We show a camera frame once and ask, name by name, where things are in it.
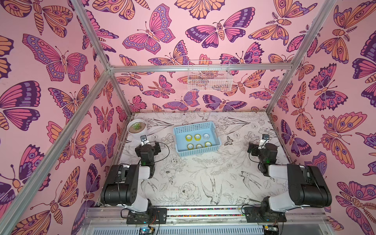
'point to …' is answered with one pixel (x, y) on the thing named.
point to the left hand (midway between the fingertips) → (149, 141)
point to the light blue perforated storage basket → (180, 132)
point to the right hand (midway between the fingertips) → (255, 142)
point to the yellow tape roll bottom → (199, 146)
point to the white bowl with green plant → (136, 128)
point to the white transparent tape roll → (206, 136)
